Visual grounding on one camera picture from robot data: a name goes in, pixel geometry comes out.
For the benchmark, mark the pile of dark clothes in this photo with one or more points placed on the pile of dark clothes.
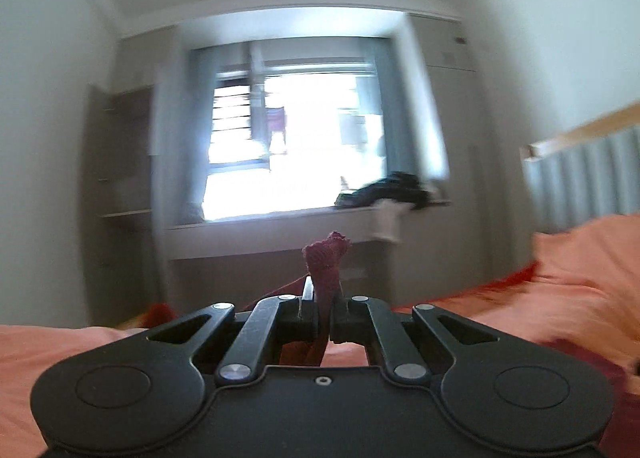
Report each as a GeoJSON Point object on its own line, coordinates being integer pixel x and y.
{"type": "Point", "coordinates": [395, 188]}

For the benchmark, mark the window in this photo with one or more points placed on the window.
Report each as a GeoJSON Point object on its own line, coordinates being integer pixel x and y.
{"type": "Point", "coordinates": [300, 147]}

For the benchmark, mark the grey curtain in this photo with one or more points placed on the grey curtain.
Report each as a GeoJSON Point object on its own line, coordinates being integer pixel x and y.
{"type": "Point", "coordinates": [415, 102]}
{"type": "Point", "coordinates": [172, 137]}

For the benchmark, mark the grey window bench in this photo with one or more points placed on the grey window bench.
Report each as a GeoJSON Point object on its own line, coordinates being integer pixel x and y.
{"type": "Point", "coordinates": [250, 238]}

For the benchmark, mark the grey shelf unit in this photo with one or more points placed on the grey shelf unit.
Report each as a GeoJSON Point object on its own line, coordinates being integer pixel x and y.
{"type": "Point", "coordinates": [120, 162]}

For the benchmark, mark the red bed sheet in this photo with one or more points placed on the red bed sheet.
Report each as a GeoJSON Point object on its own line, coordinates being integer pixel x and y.
{"type": "Point", "coordinates": [510, 280]}

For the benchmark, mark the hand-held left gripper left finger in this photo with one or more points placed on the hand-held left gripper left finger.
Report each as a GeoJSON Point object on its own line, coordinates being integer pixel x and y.
{"type": "Point", "coordinates": [306, 310]}

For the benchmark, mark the grey padded wooden headboard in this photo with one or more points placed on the grey padded wooden headboard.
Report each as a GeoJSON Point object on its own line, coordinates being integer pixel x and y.
{"type": "Point", "coordinates": [575, 182]}

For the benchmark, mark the grey wardrobe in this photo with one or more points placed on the grey wardrobe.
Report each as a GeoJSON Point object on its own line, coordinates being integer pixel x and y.
{"type": "Point", "coordinates": [465, 112]}

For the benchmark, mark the white cloth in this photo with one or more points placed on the white cloth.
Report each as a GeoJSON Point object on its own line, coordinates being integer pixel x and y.
{"type": "Point", "coordinates": [390, 220]}

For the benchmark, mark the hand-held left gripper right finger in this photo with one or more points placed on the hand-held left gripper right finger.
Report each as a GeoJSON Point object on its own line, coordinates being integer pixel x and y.
{"type": "Point", "coordinates": [340, 318]}

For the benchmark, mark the orange duvet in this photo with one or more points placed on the orange duvet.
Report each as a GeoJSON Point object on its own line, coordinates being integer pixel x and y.
{"type": "Point", "coordinates": [30, 353]}

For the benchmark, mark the maroon knit garment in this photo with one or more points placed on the maroon knit garment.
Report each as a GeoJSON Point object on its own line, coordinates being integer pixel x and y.
{"type": "Point", "coordinates": [325, 258]}

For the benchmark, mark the red cloth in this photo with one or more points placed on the red cloth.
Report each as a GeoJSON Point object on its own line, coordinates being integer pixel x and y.
{"type": "Point", "coordinates": [160, 313]}

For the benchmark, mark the white wall socket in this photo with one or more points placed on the white wall socket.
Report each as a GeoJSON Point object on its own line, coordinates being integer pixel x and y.
{"type": "Point", "coordinates": [355, 273]}

